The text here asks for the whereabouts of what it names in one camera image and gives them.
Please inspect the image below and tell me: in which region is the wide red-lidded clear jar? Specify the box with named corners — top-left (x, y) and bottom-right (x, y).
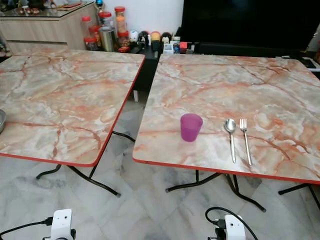
top-left (98, 11), bottom-right (114, 29)

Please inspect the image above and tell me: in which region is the slim red-lidded jar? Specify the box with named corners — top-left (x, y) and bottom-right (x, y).
top-left (81, 15), bottom-right (93, 39)

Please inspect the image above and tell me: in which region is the yellow-topped dark figurine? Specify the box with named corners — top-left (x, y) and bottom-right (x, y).
top-left (150, 30), bottom-right (162, 47)

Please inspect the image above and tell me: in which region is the light wooden cabinet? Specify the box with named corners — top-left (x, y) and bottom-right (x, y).
top-left (0, 2), bottom-right (100, 56)

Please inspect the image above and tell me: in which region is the steel tumbler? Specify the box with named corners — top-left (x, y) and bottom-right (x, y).
top-left (98, 25), bottom-right (115, 53)

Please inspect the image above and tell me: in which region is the small white figurine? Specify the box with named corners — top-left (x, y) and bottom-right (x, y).
top-left (128, 30), bottom-right (139, 44)

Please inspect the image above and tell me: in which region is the shallow metal bowl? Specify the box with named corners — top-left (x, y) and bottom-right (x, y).
top-left (0, 109), bottom-right (7, 134)

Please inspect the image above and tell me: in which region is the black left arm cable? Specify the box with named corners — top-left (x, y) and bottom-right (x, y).
top-left (0, 216), bottom-right (55, 238)

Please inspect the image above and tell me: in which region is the short red-lidded jar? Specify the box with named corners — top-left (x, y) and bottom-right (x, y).
top-left (84, 36), bottom-right (99, 52)

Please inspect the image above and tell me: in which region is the silver metal spoon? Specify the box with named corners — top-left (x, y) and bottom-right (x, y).
top-left (224, 118), bottom-right (238, 164)

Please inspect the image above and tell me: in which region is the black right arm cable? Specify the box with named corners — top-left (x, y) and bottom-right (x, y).
top-left (204, 206), bottom-right (260, 240)

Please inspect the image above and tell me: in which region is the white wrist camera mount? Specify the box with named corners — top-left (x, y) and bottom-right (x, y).
top-left (50, 208), bottom-right (73, 240)
top-left (223, 214), bottom-right (247, 240)

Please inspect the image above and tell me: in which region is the silver metal fork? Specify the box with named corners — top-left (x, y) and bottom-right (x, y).
top-left (239, 118), bottom-right (254, 167)

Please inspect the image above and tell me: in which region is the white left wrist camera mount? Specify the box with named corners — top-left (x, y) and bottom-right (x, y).
top-left (50, 208), bottom-right (73, 240)

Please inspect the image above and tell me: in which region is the marble folding table holding cutlery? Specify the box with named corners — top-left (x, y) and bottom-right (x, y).
top-left (132, 53), bottom-right (320, 213)

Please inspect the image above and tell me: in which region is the black television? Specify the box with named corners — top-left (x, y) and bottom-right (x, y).
top-left (179, 0), bottom-right (320, 47)

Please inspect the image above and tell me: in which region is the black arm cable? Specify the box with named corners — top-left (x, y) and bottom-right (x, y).
top-left (0, 216), bottom-right (55, 238)
top-left (204, 206), bottom-right (260, 240)

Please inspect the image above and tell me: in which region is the tall red-lidded snack jar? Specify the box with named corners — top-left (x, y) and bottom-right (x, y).
top-left (114, 5), bottom-right (127, 33)

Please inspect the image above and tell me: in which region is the red-lidded jar of dark snacks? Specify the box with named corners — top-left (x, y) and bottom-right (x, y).
top-left (117, 30), bottom-right (131, 50)

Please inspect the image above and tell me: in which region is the purple plastic cup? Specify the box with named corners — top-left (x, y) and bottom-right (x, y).
top-left (180, 113), bottom-right (204, 143)

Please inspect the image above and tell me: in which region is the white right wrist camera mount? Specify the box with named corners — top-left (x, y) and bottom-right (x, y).
top-left (223, 214), bottom-right (247, 240)

